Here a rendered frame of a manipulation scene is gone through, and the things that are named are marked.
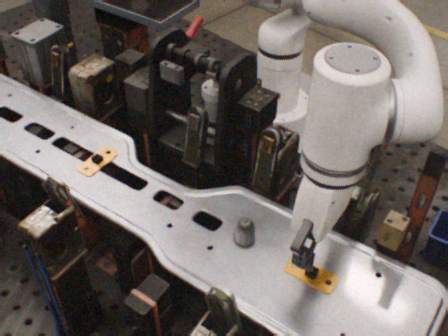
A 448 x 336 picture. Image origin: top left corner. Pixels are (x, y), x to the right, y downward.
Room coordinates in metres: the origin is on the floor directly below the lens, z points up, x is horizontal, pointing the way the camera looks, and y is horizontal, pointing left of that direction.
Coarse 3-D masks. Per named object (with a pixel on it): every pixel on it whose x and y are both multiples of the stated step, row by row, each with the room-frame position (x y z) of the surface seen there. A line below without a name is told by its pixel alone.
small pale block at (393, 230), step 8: (392, 216) 0.57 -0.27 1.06; (400, 216) 0.57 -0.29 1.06; (384, 224) 0.56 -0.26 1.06; (392, 224) 0.56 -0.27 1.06; (400, 224) 0.56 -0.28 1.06; (384, 232) 0.56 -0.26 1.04; (392, 232) 0.55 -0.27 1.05; (400, 232) 0.54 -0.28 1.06; (384, 240) 0.56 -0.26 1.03; (392, 240) 0.55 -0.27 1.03; (400, 240) 0.55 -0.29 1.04; (384, 248) 0.55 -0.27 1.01; (392, 248) 0.55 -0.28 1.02; (392, 256) 0.55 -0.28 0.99
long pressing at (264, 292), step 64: (0, 128) 0.88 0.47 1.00; (64, 128) 0.88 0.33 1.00; (128, 192) 0.69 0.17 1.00; (192, 192) 0.69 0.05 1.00; (192, 256) 0.54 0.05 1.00; (256, 256) 0.54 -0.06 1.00; (320, 256) 0.54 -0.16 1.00; (384, 256) 0.54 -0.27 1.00; (256, 320) 0.43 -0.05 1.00; (320, 320) 0.43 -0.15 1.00; (384, 320) 0.43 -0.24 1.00
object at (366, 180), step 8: (376, 152) 0.62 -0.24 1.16; (376, 160) 0.62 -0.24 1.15; (368, 168) 0.62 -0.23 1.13; (376, 168) 0.63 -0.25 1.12; (368, 176) 0.61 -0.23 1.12; (360, 184) 0.62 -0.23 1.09; (368, 184) 0.61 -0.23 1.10; (368, 192) 0.62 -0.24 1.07; (360, 200) 0.61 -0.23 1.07; (360, 208) 0.60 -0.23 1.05
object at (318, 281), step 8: (288, 264) 0.53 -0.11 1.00; (288, 272) 0.51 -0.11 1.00; (296, 272) 0.51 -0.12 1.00; (304, 272) 0.51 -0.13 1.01; (312, 272) 0.50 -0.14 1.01; (320, 272) 0.51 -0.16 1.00; (328, 272) 0.51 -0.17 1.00; (304, 280) 0.50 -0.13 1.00; (312, 280) 0.50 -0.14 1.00; (320, 280) 0.50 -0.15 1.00; (336, 280) 0.49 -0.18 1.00; (320, 288) 0.48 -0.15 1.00; (328, 288) 0.48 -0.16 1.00
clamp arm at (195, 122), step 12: (192, 108) 0.81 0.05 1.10; (204, 108) 0.81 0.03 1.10; (192, 120) 0.80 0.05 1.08; (204, 120) 0.80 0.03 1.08; (192, 132) 0.80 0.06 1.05; (204, 132) 0.80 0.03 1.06; (192, 144) 0.79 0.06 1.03; (204, 144) 0.80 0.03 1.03; (192, 156) 0.78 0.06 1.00; (204, 156) 0.79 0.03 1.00
